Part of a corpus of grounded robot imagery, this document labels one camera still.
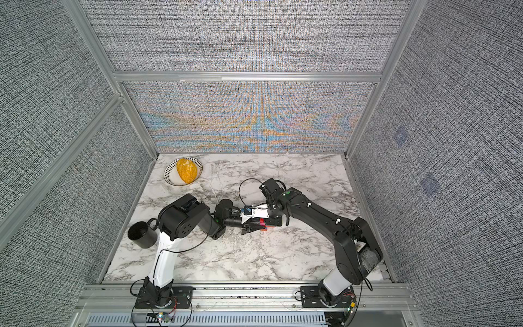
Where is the white slotted cable duct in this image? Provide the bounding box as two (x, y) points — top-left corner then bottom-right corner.
(84, 311), (329, 326)

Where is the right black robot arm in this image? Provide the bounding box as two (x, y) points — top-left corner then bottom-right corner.
(260, 178), (384, 305)

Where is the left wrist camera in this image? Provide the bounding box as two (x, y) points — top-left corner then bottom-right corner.
(241, 204), (269, 223)

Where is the yellow orange sponge ball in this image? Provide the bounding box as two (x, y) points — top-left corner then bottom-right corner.
(177, 158), (198, 184)

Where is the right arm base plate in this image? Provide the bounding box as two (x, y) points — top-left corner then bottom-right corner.
(298, 286), (357, 309)

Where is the aluminium front rail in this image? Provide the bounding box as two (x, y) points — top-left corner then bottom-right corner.
(74, 281), (419, 313)

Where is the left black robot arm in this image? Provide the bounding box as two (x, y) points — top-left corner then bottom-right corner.
(139, 193), (259, 308)

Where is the black cup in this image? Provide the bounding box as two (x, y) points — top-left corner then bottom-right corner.
(127, 218), (158, 249)

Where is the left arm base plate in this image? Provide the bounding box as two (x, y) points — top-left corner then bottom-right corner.
(133, 286), (194, 310)

